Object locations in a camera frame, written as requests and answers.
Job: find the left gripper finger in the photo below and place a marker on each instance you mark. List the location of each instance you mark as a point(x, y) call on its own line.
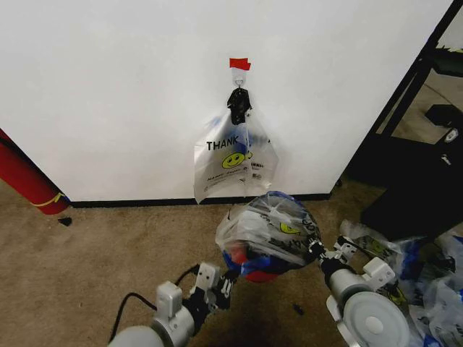
point(230, 279)
point(223, 300)

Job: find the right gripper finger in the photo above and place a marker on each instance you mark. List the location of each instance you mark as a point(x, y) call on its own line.
point(346, 248)
point(315, 248)

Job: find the clear smiley bin liner bag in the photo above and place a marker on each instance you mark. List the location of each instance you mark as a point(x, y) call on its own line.
point(260, 231)

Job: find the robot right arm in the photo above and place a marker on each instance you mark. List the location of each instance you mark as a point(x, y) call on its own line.
point(361, 307)

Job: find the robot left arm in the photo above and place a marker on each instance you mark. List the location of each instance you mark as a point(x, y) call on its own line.
point(162, 325)

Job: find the clear smiley thank-you bag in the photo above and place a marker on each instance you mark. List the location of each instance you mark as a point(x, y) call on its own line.
point(224, 170)

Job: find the black bag clip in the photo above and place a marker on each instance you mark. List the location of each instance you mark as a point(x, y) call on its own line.
point(238, 101)

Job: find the small black floor scrap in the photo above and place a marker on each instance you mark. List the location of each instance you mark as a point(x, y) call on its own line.
point(298, 309)
point(64, 220)

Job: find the black cabinet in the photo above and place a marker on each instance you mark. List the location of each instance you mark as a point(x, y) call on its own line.
point(416, 195)

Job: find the pile of plastic bags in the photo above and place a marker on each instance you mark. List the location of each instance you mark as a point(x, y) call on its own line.
point(430, 282)

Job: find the black baseboard strip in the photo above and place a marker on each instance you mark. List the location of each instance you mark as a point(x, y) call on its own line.
point(181, 201)

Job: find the flat black box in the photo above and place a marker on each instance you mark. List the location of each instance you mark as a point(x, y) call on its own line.
point(440, 115)

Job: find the red tape strip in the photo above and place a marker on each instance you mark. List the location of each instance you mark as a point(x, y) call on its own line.
point(240, 64)

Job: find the black tray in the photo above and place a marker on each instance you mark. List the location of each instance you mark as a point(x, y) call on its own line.
point(448, 67)

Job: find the red cylinder with yellow band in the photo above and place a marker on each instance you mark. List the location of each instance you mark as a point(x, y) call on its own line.
point(25, 180)

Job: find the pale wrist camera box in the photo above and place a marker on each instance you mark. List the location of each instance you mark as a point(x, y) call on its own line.
point(208, 276)

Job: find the clear wall hook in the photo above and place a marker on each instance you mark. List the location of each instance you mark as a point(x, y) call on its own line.
point(238, 78)

